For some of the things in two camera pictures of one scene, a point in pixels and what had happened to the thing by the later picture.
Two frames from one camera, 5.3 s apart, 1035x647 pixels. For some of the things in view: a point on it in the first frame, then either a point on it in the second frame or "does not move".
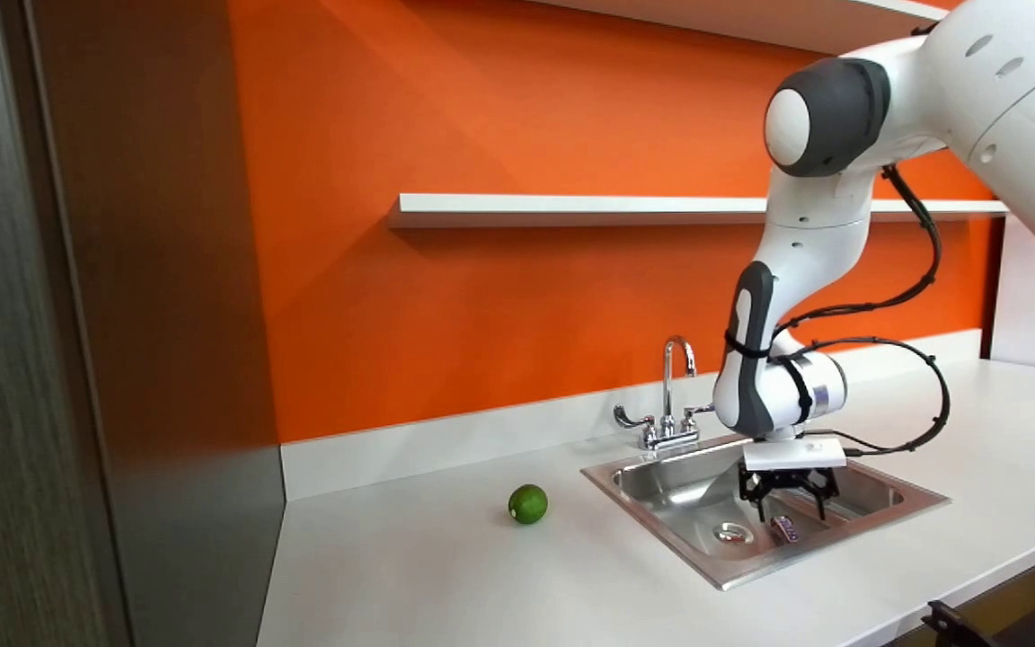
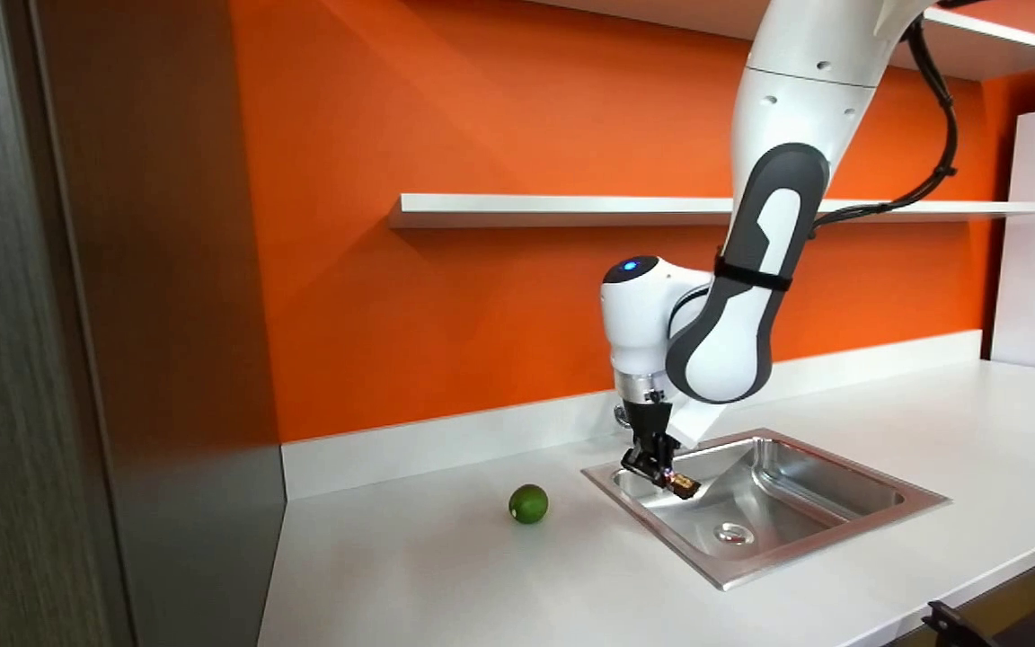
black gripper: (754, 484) → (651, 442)
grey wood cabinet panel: (112, 452) does not move
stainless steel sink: (698, 504) does not move
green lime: (530, 504) does not move
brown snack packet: (784, 528) → (686, 488)
